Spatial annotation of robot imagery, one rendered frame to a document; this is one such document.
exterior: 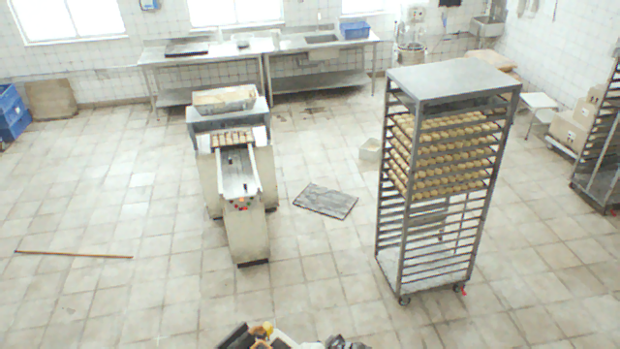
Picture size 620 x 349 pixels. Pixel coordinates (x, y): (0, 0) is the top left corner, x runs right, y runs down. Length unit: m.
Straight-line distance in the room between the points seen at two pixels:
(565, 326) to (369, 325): 1.46
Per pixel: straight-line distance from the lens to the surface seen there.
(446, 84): 2.66
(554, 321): 3.89
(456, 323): 3.62
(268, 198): 4.29
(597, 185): 5.21
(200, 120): 3.79
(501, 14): 7.52
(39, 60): 7.53
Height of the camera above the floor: 2.85
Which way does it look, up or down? 36 degrees down
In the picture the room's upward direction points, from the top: 3 degrees counter-clockwise
